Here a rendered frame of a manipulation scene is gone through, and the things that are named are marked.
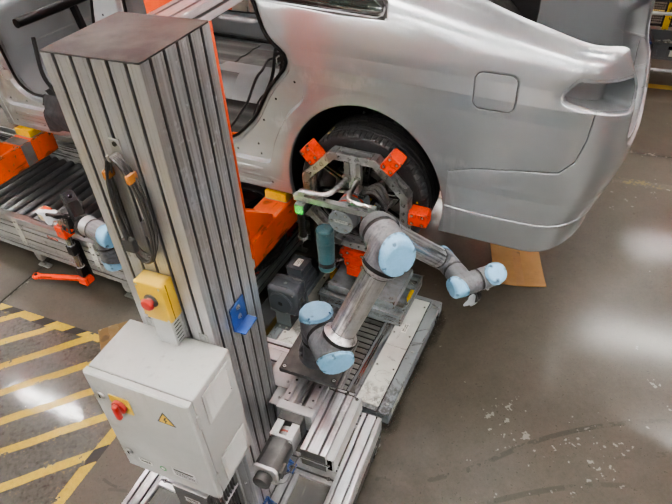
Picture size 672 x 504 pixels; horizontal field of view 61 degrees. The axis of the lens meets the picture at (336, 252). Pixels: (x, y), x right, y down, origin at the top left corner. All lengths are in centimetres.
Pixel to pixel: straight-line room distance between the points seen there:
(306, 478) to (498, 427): 98
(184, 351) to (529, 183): 154
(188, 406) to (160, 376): 13
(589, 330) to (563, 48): 173
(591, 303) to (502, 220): 119
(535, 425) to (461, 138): 142
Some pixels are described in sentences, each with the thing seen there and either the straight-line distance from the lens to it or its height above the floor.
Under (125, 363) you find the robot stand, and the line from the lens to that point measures 167.
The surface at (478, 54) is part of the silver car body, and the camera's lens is 231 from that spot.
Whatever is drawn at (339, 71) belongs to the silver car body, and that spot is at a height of 146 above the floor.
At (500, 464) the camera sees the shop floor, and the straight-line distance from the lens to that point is 286.
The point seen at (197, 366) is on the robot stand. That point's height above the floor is 123.
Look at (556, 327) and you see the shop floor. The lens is 345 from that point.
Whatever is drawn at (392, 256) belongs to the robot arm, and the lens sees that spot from 162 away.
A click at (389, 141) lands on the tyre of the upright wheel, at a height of 115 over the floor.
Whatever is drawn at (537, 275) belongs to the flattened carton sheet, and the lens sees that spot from 372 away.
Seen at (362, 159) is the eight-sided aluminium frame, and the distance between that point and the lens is 256.
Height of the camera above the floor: 243
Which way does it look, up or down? 40 degrees down
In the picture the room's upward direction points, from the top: 3 degrees counter-clockwise
